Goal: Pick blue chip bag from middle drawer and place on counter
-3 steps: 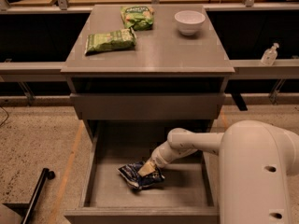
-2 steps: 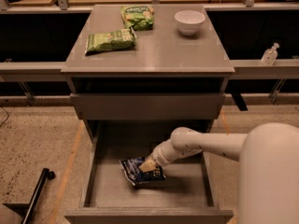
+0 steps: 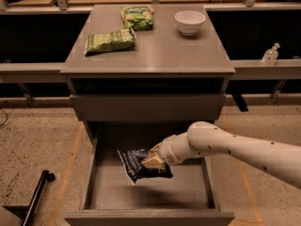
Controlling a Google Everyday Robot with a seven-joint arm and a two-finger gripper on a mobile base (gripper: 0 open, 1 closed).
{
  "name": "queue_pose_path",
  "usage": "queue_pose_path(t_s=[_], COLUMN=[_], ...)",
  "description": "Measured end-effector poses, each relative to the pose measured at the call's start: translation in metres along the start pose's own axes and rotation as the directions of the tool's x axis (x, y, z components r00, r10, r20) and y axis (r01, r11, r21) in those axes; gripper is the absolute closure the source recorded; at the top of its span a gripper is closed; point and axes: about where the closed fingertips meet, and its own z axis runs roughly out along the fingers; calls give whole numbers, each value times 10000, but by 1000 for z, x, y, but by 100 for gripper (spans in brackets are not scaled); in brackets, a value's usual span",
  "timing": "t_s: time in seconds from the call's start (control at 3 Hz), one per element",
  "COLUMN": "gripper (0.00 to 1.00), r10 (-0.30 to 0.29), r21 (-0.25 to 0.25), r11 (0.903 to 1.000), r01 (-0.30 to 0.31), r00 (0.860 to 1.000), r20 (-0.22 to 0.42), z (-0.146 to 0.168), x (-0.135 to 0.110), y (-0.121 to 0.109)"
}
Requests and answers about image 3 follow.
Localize black cable on floor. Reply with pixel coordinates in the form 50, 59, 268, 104
0, 106, 10, 129

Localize clear sanitizer bottle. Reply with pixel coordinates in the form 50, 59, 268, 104
261, 42, 280, 66

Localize white bowl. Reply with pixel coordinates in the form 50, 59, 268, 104
174, 10, 206, 36

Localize green chip bag front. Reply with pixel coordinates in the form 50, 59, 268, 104
85, 28, 136, 57

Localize open grey middle drawer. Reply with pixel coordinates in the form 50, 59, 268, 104
64, 122, 234, 226

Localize black metal leg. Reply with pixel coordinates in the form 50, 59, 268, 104
21, 170, 55, 226

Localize green chip bag rear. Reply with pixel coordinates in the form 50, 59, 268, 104
120, 6, 154, 31

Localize grey metal rail shelf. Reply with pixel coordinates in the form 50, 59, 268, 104
0, 58, 301, 84

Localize closed grey top drawer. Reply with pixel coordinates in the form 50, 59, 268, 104
70, 94, 226, 121

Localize blue chip bag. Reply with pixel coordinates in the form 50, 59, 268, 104
119, 149, 173, 184

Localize grey drawer cabinet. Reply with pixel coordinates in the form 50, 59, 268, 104
60, 4, 235, 138

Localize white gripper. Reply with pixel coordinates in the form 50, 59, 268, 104
142, 133, 201, 170

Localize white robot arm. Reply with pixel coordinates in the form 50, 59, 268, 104
142, 121, 301, 188

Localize green chip bag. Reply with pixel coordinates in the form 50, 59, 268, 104
120, 6, 154, 31
85, 28, 136, 57

